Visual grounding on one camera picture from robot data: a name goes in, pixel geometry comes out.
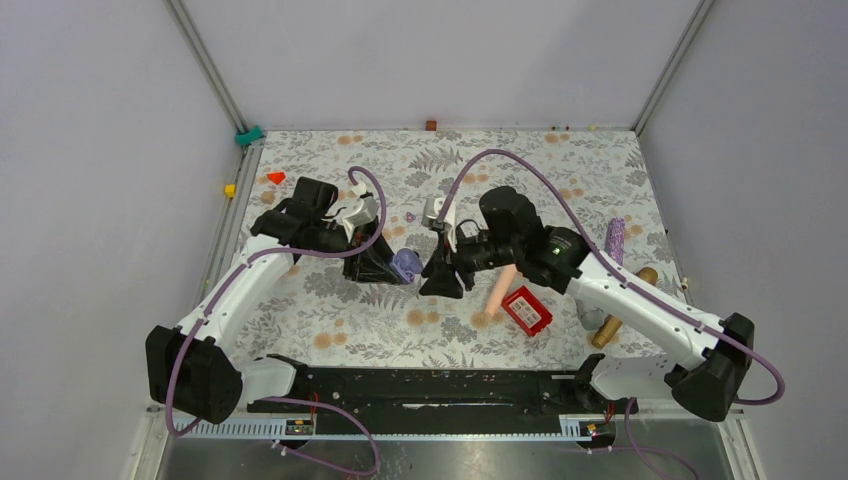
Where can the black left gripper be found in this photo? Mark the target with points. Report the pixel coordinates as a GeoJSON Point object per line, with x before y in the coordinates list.
{"type": "Point", "coordinates": [374, 264]}

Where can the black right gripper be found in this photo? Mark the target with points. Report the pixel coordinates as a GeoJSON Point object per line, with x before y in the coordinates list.
{"type": "Point", "coordinates": [442, 279]}

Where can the lavender earbud charging case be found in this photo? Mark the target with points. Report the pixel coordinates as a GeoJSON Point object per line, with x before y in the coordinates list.
{"type": "Point", "coordinates": [407, 264]}

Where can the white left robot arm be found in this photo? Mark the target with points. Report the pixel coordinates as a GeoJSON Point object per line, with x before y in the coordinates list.
{"type": "Point", "coordinates": [189, 366]}

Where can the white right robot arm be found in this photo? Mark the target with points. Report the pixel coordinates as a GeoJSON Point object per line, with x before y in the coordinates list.
{"type": "Point", "coordinates": [703, 362]}

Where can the pink cylindrical tube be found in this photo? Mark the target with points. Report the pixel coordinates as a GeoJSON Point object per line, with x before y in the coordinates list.
{"type": "Point", "coordinates": [500, 290]}

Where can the red plastic bin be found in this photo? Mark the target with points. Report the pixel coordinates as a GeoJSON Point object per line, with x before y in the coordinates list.
{"type": "Point", "coordinates": [527, 311]}

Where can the red wedge block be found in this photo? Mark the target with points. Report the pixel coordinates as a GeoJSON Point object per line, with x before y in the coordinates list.
{"type": "Point", "coordinates": [276, 177]}

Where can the grey microphone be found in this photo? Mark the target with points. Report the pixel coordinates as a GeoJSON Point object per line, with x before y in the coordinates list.
{"type": "Point", "coordinates": [590, 317]}

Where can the purple glitter microphone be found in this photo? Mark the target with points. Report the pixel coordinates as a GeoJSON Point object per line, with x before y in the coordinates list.
{"type": "Point", "coordinates": [615, 237]}

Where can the teal curved block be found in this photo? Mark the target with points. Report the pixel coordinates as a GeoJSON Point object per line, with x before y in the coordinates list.
{"type": "Point", "coordinates": [250, 136]}

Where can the floral patterned mat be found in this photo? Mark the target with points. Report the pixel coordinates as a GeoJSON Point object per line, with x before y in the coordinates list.
{"type": "Point", "coordinates": [313, 314]}

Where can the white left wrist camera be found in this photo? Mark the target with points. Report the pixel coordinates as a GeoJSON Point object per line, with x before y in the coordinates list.
{"type": "Point", "coordinates": [360, 221]}

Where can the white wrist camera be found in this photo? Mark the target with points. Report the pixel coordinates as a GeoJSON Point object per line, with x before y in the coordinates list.
{"type": "Point", "coordinates": [440, 219]}
{"type": "Point", "coordinates": [360, 221]}

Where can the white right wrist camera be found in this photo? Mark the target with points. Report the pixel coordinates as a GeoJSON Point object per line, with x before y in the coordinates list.
{"type": "Point", "coordinates": [440, 219]}

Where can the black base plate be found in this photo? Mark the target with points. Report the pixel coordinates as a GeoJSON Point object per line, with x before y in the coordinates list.
{"type": "Point", "coordinates": [447, 401]}

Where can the white slotted cable duct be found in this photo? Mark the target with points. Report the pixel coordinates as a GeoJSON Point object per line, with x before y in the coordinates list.
{"type": "Point", "coordinates": [331, 428]}

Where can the aluminium frame rail left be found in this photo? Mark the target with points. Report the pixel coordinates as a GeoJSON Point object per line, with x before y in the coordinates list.
{"type": "Point", "coordinates": [238, 163]}

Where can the aluminium frame rail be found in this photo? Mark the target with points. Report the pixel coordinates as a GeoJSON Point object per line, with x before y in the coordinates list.
{"type": "Point", "coordinates": [238, 163]}
{"type": "Point", "coordinates": [687, 39]}

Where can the aluminium frame rail right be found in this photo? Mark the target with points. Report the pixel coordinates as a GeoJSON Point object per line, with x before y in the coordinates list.
{"type": "Point", "coordinates": [687, 39]}

